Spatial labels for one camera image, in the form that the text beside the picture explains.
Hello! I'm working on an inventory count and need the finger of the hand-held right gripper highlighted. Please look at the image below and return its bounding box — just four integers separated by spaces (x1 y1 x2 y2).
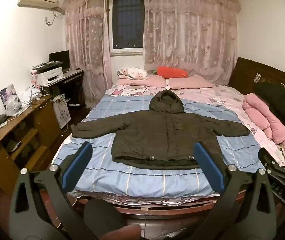
258 147 285 171

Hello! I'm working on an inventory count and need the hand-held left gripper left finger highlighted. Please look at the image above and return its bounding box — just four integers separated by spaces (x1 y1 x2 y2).
9 141 100 240

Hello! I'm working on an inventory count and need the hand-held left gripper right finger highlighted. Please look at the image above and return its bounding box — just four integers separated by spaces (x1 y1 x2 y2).
190 141 277 240

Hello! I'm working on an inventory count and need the dark green hooded jacket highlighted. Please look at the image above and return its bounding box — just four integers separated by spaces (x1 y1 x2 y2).
72 90 251 168

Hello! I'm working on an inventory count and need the pink quilt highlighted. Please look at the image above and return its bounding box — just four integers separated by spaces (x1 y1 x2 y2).
242 92 285 148

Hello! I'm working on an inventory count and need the black garment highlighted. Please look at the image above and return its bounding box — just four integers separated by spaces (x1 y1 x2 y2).
254 81 285 132

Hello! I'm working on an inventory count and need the wooden sideboard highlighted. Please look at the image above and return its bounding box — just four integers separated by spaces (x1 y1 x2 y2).
0 95 62 196

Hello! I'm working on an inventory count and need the blue plaid blanket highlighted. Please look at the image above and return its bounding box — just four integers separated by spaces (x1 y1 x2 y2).
69 94 265 198

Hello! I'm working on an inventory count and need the black computer desk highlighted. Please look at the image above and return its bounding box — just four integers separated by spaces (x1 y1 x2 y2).
41 69 85 108

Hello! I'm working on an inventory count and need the wooden bed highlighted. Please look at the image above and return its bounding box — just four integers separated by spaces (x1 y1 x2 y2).
39 57 285 220

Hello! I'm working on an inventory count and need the pink pillow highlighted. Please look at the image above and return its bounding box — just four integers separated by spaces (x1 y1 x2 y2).
117 75 167 88
166 75 214 90

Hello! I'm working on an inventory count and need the clear plastic bag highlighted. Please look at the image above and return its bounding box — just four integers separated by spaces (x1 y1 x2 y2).
4 95 23 116

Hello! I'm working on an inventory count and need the white and black printer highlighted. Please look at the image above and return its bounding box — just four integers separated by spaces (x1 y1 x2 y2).
34 61 64 85

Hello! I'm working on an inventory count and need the pink desk lamp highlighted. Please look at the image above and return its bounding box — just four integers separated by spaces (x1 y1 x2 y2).
31 67 42 90

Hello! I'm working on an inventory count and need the red carrot plush pillow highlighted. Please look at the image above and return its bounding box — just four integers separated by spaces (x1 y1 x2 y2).
153 66 189 79

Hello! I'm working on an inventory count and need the white floral pillow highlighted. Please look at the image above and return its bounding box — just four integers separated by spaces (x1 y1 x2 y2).
117 67 148 80

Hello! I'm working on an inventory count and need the black computer monitor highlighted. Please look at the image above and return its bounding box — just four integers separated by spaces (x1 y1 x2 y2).
49 50 70 74

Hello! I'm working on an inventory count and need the pink floral lace curtain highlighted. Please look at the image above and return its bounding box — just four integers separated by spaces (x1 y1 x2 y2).
144 0 241 85
62 0 113 107

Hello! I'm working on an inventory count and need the barred window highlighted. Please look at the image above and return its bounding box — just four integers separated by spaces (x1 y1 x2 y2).
109 0 145 56

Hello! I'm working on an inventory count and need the couple photo frame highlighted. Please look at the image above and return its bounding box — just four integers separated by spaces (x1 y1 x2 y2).
0 84 18 104

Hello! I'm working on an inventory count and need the air conditioner hose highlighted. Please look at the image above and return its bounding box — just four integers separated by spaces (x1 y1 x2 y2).
44 7 66 27

